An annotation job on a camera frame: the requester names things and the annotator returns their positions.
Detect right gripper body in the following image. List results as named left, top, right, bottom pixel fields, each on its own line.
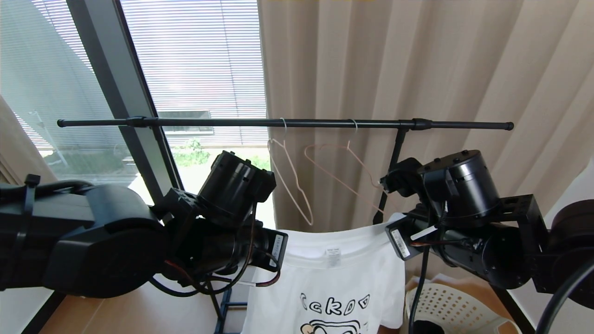
left=385, top=212, right=533, bottom=289

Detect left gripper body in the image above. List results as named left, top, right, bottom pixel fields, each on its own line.
left=186, top=217, right=289, bottom=275

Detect pink clothes hanger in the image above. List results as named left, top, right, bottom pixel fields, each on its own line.
left=268, top=117, right=315, bottom=226
left=304, top=118, right=388, bottom=214

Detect white printed t-shirt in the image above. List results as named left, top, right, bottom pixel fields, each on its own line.
left=241, top=212, right=407, bottom=334

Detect white laundry basket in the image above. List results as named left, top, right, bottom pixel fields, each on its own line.
left=405, top=276, right=523, bottom=334

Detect black clothes rack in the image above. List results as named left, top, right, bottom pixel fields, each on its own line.
left=57, top=117, right=514, bottom=334

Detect black shorts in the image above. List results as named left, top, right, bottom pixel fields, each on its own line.
left=412, top=319, right=446, bottom=334

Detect window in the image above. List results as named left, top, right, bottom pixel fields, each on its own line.
left=0, top=0, right=275, bottom=231

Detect beige curtain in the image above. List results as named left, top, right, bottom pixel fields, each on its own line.
left=258, top=0, right=594, bottom=281
left=0, top=95, right=58, bottom=186

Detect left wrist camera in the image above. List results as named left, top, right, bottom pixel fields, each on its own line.
left=251, top=167, right=278, bottom=203

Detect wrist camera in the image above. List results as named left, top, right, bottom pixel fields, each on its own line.
left=251, top=167, right=278, bottom=203
left=380, top=157, right=425, bottom=196

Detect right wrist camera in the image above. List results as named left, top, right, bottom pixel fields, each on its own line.
left=380, top=157, right=425, bottom=196

